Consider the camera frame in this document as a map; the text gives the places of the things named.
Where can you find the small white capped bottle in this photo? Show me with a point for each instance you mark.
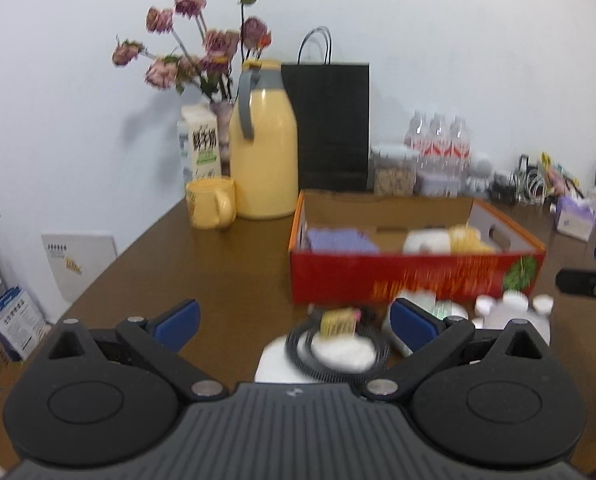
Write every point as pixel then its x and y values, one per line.
pixel 543 305
pixel 484 305

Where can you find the glass flower vase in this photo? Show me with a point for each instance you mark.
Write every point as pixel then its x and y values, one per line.
pixel 223 130

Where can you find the white packet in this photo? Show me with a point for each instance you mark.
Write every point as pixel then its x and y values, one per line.
pixel 275 367

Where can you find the purple cloth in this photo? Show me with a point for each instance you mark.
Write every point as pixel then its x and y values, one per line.
pixel 338 240

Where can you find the yellow thermos jug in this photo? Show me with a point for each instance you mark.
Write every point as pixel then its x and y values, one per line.
pixel 263 160

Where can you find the white milk carton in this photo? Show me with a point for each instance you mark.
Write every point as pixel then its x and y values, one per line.
pixel 200 145

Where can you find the black paper bag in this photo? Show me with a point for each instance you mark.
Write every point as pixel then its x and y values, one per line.
pixel 328 125

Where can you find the dried pink rose bouquet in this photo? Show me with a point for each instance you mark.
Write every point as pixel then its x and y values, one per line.
pixel 212 45

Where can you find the purple tissue pack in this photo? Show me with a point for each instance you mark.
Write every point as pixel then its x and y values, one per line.
pixel 575 217

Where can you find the clear cereal container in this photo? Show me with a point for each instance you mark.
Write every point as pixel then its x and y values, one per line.
pixel 393 175

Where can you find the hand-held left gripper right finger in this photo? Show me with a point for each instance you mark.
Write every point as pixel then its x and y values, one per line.
pixel 413 324

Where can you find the blue and white box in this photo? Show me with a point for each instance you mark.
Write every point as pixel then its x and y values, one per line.
pixel 17 322

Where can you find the colourful packet bundle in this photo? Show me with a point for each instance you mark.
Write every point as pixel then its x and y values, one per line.
pixel 555 175

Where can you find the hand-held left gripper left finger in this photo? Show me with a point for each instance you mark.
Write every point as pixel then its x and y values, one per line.
pixel 177 322

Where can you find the purple tin box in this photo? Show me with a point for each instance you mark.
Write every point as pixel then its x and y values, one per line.
pixel 438 183

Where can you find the yellow knitted cloth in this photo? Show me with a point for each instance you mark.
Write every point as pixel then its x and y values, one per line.
pixel 473 240

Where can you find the green and white ball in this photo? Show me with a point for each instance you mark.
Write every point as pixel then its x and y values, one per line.
pixel 450 310

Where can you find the white ribbed-cap bottle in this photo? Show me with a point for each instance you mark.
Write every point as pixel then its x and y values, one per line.
pixel 515 307

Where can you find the white astronaut figurine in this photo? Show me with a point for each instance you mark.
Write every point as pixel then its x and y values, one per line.
pixel 479 177

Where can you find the white yarn ball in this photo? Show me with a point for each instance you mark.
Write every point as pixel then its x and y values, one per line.
pixel 428 242

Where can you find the yellow mug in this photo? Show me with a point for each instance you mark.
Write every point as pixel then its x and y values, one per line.
pixel 205 205

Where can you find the red cardboard box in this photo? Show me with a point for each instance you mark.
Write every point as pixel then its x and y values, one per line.
pixel 403 275

